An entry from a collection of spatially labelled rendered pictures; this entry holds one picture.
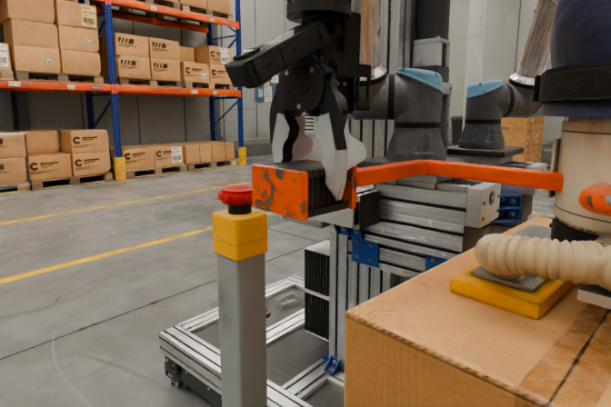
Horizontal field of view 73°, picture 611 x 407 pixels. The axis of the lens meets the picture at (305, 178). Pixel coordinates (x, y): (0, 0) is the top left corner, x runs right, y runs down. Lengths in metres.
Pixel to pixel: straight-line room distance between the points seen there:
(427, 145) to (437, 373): 0.72
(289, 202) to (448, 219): 0.66
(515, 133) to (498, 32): 3.72
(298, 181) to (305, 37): 0.15
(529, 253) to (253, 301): 0.44
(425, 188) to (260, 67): 0.72
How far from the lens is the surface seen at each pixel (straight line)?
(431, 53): 1.35
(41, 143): 7.90
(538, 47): 1.57
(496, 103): 1.54
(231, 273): 0.70
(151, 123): 9.55
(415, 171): 0.63
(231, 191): 0.66
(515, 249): 0.47
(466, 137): 1.53
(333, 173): 0.43
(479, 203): 1.01
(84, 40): 7.70
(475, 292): 0.53
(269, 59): 0.41
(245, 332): 0.74
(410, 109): 1.07
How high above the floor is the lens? 1.16
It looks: 9 degrees down
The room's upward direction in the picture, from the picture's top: straight up
